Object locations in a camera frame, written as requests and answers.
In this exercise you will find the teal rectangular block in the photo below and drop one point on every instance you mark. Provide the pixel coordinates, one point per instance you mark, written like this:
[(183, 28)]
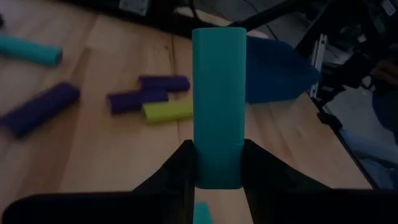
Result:
[(202, 214), (219, 93)]

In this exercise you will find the person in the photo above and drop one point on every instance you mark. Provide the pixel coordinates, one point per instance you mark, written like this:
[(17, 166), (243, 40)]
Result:
[(382, 105)]

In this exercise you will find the teal cylinder block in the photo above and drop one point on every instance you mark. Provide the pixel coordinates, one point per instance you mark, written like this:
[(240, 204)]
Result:
[(31, 49)]

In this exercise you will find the blue plastic bin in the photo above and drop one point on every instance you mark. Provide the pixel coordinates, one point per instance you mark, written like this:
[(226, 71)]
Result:
[(276, 71)]

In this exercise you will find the silver aluminium post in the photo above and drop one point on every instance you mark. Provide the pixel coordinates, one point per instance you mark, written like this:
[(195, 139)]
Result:
[(318, 65)]

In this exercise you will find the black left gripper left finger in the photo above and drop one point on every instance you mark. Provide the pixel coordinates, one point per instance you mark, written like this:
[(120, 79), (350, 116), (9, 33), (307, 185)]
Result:
[(140, 208)]

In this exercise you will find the lime green rectangular block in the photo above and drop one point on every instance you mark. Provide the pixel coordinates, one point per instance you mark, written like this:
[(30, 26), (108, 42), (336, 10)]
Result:
[(164, 112)]

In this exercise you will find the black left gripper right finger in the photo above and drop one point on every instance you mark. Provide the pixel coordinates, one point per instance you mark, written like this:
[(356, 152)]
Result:
[(295, 208)]

